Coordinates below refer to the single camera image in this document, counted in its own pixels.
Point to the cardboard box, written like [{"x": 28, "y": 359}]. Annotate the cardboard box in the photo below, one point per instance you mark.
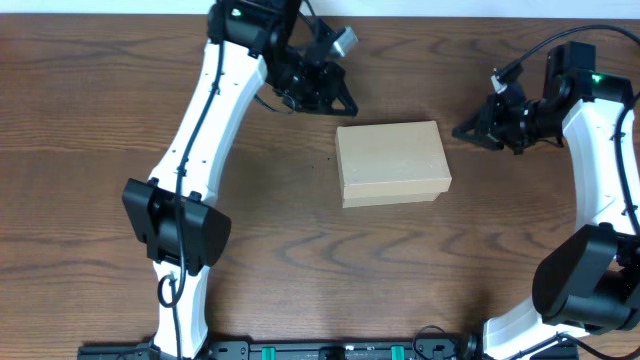
[{"x": 393, "y": 163}]

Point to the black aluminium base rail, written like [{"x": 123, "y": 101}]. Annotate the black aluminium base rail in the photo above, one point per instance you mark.
[{"x": 424, "y": 348}]

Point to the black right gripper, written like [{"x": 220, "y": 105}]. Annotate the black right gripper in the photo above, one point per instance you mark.
[{"x": 483, "y": 128}]

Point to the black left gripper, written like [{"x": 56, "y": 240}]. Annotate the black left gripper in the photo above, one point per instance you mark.
[{"x": 330, "y": 88}]

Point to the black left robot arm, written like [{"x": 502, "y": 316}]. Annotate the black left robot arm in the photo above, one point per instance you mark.
[{"x": 173, "y": 212}]

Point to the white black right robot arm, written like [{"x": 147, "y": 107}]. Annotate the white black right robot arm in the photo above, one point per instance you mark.
[{"x": 589, "y": 285}]

